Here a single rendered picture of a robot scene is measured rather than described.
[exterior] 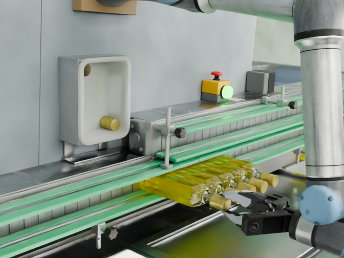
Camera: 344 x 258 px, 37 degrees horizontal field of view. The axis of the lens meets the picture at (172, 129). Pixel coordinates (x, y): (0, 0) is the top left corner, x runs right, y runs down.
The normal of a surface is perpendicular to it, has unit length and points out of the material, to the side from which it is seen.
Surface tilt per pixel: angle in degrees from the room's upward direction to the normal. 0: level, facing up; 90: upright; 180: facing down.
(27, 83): 0
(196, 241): 90
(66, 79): 90
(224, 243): 90
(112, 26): 0
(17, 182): 90
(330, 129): 46
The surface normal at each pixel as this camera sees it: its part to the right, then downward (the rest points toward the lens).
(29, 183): 0.04, -0.97
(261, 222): 0.29, 0.29
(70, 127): -0.66, 0.15
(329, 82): 0.14, 0.00
